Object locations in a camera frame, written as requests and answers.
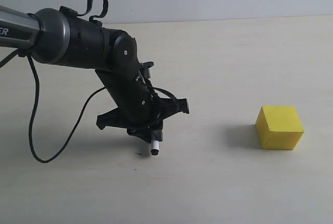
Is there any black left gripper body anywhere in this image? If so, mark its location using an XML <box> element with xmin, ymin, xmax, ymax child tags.
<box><xmin>96</xmin><ymin>98</ymin><xmax>189</xmax><ymax>129</ymax></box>

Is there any black camera cable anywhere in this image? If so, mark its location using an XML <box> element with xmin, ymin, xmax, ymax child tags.
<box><xmin>0</xmin><ymin>0</ymin><xmax>183</xmax><ymax>164</ymax></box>

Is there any black white marker pen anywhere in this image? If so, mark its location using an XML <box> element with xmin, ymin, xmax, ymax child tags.
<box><xmin>150</xmin><ymin>140</ymin><xmax>160</xmax><ymax>156</ymax></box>

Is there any yellow cube block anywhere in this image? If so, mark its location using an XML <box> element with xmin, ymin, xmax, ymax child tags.
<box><xmin>255</xmin><ymin>106</ymin><xmax>304</xmax><ymax>150</ymax></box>

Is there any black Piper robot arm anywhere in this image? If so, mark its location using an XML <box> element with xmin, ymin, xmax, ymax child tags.
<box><xmin>1</xmin><ymin>7</ymin><xmax>189</xmax><ymax>142</ymax></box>

